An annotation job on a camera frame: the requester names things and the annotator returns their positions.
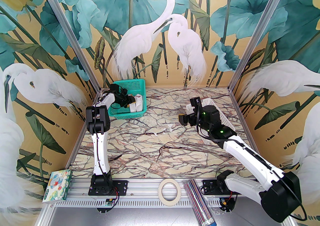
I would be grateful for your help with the shiny striped stick bundle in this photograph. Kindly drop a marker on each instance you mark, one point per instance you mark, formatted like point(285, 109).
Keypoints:
point(198, 202)

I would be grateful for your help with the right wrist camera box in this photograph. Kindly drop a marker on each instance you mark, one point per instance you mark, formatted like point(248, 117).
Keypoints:
point(195, 103)

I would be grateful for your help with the white paper napkin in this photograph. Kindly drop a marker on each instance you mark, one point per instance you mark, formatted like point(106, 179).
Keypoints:
point(133, 108)

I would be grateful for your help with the white perforated plastic basket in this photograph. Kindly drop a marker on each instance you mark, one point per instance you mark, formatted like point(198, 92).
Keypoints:
point(225, 117)

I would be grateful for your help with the white tape roll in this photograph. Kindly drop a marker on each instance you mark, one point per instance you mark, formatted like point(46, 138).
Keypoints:
point(161, 192)

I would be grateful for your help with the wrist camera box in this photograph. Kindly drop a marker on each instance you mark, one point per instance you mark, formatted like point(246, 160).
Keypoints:
point(195, 103)
point(115, 87)

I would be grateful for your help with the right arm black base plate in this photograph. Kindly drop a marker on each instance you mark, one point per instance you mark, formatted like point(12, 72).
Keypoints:
point(208, 187)

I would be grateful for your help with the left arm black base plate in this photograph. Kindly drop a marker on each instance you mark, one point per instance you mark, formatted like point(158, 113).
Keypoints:
point(120, 186)

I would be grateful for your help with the rolled white napkin bundle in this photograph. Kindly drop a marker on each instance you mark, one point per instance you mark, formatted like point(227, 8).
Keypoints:
point(140, 102)

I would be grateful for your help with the aluminium front rail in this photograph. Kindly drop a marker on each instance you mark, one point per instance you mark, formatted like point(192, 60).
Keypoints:
point(142, 191)

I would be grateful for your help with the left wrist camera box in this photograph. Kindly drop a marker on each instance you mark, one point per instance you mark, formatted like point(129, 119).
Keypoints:
point(115, 87)

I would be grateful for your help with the teal plastic mesh basket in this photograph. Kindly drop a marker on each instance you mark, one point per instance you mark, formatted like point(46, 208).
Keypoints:
point(132, 87)

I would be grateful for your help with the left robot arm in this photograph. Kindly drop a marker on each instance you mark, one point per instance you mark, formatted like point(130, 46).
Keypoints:
point(100, 150)

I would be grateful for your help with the small circuit board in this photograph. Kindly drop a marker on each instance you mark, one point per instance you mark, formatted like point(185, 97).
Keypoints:
point(225, 203)
point(108, 203)

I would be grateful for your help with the colourful cartoon print box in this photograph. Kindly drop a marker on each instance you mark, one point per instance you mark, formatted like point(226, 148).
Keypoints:
point(57, 187)

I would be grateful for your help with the aluminium frame post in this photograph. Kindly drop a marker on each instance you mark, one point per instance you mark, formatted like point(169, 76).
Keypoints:
point(260, 27)
point(67, 27)

